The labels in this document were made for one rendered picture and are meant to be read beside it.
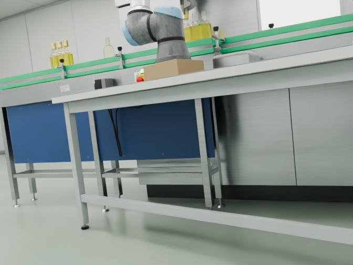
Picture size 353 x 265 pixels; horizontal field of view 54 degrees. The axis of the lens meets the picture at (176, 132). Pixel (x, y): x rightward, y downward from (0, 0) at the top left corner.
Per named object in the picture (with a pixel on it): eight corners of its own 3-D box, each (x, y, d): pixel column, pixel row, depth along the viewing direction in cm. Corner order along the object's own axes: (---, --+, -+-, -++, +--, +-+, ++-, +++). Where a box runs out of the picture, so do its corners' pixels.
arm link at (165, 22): (177, 34, 136) (173, 0, 135) (148, 41, 142) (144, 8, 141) (189, 38, 147) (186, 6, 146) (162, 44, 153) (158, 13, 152)
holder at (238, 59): (262, 72, 178) (261, 57, 177) (249, 71, 153) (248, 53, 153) (231, 77, 185) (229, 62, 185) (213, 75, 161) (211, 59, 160)
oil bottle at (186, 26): (196, 60, 202) (192, 23, 201) (192, 59, 197) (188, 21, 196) (187, 61, 205) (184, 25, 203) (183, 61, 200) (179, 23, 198)
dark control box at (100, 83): (114, 92, 208) (113, 78, 207) (106, 92, 201) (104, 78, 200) (103, 93, 212) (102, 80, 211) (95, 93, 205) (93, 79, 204)
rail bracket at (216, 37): (227, 52, 186) (225, 29, 185) (217, 49, 171) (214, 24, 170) (221, 53, 188) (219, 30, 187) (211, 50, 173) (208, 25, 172)
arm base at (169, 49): (175, 59, 134) (172, 33, 133) (148, 66, 144) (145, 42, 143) (198, 60, 146) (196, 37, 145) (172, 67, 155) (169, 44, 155)
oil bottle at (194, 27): (205, 59, 200) (201, 21, 198) (201, 58, 195) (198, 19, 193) (196, 60, 202) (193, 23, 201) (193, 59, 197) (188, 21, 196)
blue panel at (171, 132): (225, 152, 203) (218, 79, 199) (215, 157, 187) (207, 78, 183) (33, 159, 273) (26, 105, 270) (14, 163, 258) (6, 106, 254)
